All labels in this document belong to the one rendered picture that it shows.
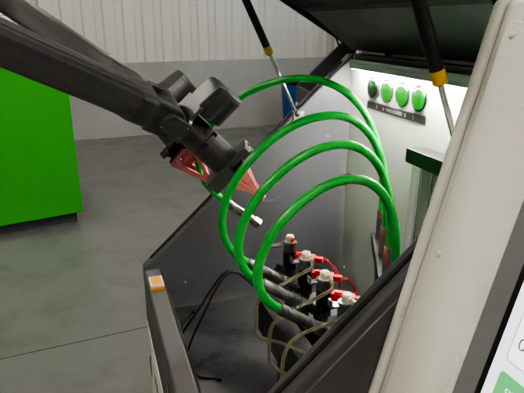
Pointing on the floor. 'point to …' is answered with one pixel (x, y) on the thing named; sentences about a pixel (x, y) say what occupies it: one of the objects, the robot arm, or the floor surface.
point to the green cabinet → (36, 156)
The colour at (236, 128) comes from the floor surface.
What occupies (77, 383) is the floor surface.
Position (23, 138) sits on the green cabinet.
